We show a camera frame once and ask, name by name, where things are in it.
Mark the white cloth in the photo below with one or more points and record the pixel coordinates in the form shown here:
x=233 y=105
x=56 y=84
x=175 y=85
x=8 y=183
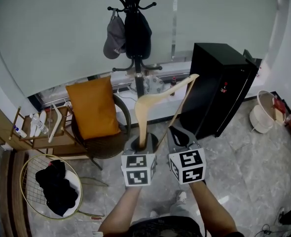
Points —
x=74 y=181

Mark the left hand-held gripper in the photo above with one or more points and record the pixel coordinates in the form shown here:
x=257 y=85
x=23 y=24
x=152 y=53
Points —
x=136 y=169

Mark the small white blue-capped bottle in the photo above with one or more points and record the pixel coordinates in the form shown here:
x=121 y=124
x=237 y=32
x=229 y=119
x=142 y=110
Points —
x=21 y=132

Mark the red bottle inside fridge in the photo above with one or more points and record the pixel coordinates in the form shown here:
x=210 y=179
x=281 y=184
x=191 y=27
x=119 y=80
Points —
x=224 y=87

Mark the black cap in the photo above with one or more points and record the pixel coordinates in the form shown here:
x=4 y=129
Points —
x=138 y=36

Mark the dark cola bottle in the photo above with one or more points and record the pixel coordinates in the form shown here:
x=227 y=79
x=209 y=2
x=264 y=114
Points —
x=173 y=84

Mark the white slipper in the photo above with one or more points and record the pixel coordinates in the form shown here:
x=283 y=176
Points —
x=32 y=130
x=43 y=116

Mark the pale wrist band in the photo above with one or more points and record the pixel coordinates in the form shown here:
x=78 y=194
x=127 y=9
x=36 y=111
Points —
x=98 y=234

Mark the wooden hanger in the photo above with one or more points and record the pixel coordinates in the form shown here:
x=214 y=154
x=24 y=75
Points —
x=141 y=110

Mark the black mini fridge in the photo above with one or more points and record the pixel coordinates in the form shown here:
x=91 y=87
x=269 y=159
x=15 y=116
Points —
x=217 y=83

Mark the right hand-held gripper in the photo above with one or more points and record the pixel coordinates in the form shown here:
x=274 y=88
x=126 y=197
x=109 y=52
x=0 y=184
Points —
x=188 y=167

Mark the white curved plastic handle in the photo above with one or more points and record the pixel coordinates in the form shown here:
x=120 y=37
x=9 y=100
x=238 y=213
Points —
x=56 y=125

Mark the white roller blind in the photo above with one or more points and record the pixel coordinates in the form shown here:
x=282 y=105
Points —
x=49 y=33

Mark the clear blind pull rod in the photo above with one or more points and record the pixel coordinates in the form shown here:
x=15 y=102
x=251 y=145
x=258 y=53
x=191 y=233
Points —
x=174 y=28

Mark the wooden cart with gold frame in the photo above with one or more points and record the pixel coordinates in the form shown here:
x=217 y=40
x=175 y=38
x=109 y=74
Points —
x=61 y=142

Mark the grey cap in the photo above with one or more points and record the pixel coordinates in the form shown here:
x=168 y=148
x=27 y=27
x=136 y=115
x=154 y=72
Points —
x=114 y=38

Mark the person's left leg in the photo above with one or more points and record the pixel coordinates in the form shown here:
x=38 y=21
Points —
x=157 y=212

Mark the person's left forearm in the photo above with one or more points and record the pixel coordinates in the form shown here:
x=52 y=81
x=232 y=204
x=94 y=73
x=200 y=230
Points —
x=120 y=211

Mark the floral patterned bag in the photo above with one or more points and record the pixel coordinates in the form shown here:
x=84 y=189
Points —
x=154 y=85

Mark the black clothes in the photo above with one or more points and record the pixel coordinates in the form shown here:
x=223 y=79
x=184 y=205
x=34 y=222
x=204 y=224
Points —
x=56 y=189

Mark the clear water bottle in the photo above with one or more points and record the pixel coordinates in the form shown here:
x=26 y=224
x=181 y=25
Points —
x=40 y=125

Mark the orange cushion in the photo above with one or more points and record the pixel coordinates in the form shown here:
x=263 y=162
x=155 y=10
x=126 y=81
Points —
x=93 y=107

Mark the person's black patterned shirt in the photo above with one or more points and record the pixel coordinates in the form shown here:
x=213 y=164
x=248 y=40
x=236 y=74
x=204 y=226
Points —
x=165 y=227

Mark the white plastic tub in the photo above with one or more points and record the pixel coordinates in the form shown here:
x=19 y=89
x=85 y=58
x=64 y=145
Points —
x=259 y=120

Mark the red item in tub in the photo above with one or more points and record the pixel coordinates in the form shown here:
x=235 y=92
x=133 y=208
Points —
x=279 y=105

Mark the dark folded frame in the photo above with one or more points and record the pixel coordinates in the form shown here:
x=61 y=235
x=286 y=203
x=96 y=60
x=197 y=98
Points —
x=252 y=58

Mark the person's leg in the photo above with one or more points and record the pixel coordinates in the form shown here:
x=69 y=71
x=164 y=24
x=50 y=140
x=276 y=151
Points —
x=180 y=201
x=157 y=212

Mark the person's right forearm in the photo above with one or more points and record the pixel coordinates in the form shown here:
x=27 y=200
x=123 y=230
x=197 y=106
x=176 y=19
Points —
x=212 y=209

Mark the dark wicker chair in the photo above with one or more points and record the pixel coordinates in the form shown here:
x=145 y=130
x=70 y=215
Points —
x=103 y=147

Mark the person's right leg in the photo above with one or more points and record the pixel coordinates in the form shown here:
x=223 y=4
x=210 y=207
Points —
x=180 y=201

